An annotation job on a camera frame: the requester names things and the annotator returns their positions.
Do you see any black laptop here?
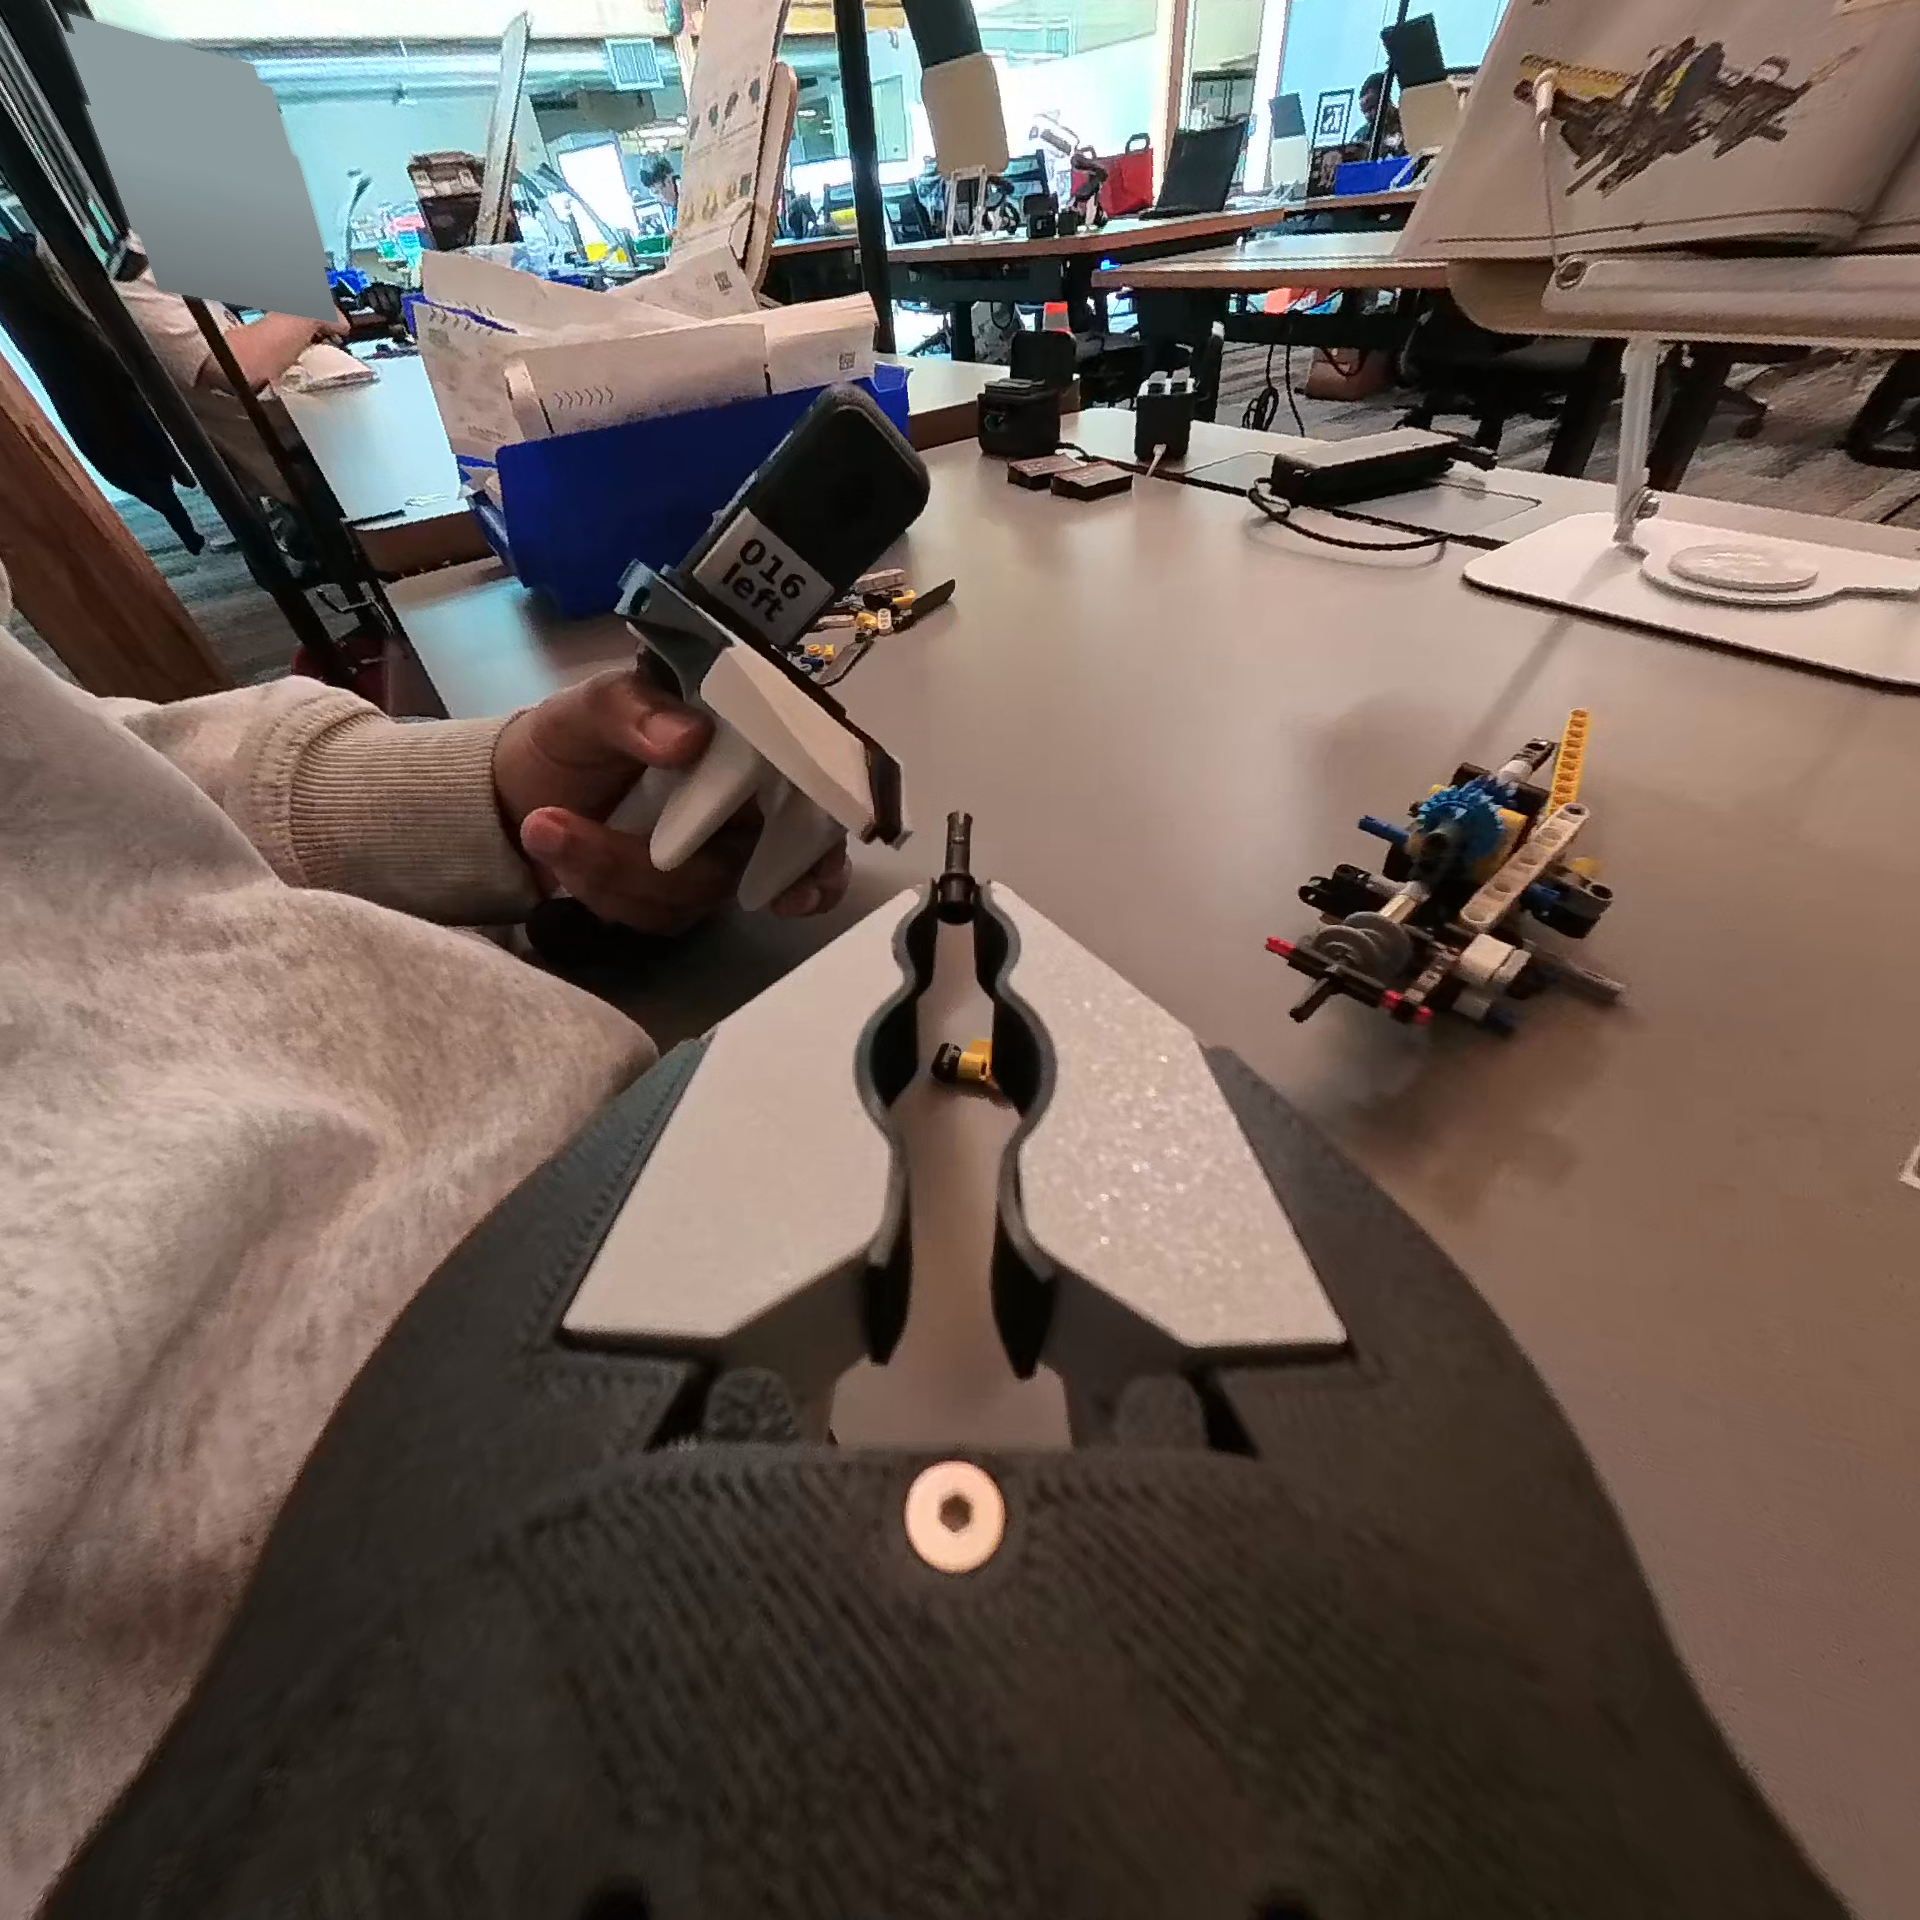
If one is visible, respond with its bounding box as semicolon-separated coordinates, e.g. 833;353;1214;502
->
1151;124;1250;222

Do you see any dark hanging jacket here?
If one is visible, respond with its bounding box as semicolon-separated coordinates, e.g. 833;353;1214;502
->
0;223;204;557

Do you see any wooden beam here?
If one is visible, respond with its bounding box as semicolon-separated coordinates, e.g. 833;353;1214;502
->
0;357;233;706

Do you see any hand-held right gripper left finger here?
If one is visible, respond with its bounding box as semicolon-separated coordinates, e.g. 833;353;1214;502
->
561;881;943;1440

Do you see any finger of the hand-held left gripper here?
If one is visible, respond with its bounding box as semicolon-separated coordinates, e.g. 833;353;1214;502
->
701;638;914;845

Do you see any person's left forearm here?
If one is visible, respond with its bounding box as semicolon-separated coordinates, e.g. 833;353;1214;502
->
0;575;549;1052

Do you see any white side desk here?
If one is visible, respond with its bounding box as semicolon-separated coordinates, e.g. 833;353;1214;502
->
270;346;505;578

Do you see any black tripod stand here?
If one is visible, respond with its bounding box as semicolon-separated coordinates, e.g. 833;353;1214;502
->
0;0;395;676

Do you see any black power adapter with cable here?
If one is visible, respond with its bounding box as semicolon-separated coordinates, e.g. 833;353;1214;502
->
1183;448;1546;546

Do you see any wooden office desk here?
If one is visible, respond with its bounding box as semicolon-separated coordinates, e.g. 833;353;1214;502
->
884;207;1290;361
1092;247;1453;376

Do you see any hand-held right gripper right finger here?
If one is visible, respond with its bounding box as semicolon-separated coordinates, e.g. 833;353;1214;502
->
977;881;1353;1444

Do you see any person's grey sweatshirt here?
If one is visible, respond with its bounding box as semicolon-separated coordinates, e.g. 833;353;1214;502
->
0;901;669;1920

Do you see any black braided cable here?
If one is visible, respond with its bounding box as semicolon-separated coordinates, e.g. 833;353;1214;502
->
1241;477;1507;557

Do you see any person's left hand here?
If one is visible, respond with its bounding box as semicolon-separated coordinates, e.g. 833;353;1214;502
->
491;668;855;935

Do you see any pile of loose lego pieces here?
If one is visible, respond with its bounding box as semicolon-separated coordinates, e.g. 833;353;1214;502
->
790;574;959;680

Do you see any black pole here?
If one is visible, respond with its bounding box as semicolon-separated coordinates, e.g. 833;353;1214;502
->
830;0;899;357

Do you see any pile of white paper bags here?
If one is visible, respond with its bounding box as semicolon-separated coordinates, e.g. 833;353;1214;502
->
417;240;883;452

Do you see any printed cardboard board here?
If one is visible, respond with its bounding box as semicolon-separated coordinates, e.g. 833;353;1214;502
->
671;0;799;287

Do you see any blue plastic bin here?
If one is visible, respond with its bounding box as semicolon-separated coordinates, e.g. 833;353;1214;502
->
404;292;914;620

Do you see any lego vehicle model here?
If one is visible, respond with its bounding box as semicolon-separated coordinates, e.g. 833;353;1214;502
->
1265;708;1629;1038

